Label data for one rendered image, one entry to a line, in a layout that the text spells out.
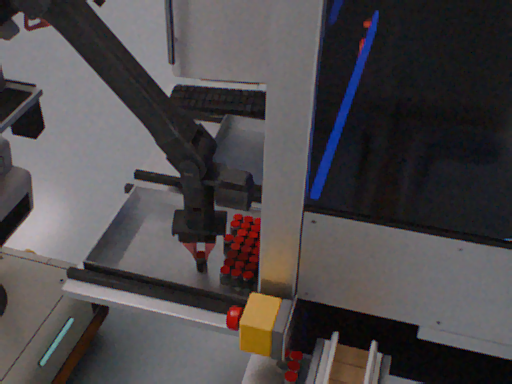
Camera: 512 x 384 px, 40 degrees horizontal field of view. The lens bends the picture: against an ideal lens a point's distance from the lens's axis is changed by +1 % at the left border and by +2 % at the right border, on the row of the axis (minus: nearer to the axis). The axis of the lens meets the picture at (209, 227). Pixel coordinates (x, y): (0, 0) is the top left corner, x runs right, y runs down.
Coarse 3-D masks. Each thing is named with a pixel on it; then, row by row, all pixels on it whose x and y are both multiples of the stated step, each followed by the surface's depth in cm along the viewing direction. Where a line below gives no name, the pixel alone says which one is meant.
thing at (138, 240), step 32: (160, 192) 154; (128, 224) 150; (160, 224) 150; (96, 256) 142; (128, 256) 142; (160, 256) 142; (192, 256) 142; (224, 256) 142; (192, 288) 131; (256, 288) 135
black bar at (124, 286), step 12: (72, 276) 137; (84, 276) 136; (96, 276) 136; (108, 276) 136; (120, 288) 135; (132, 288) 134; (144, 288) 133; (156, 288) 133; (168, 288) 133; (168, 300) 133; (180, 300) 132; (192, 300) 130; (204, 300) 130; (216, 300) 130
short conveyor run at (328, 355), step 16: (336, 336) 114; (320, 352) 117; (336, 352) 117; (352, 352) 117; (368, 352) 117; (320, 368) 114; (336, 368) 114; (352, 368) 114; (368, 368) 109; (384, 368) 114
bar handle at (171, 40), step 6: (168, 0) 191; (168, 6) 192; (168, 12) 193; (168, 18) 194; (168, 24) 195; (174, 24) 196; (168, 30) 196; (174, 30) 197; (168, 36) 198; (174, 36) 198; (168, 42) 199; (174, 42) 199; (168, 48) 200; (174, 48) 200; (168, 54) 201; (174, 54) 201; (168, 60) 203; (174, 60) 203
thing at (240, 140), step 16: (224, 128) 176; (240, 128) 177; (256, 128) 176; (224, 144) 172; (240, 144) 172; (256, 144) 172; (224, 160) 167; (240, 160) 167; (256, 160) 167; (256, 176) 162
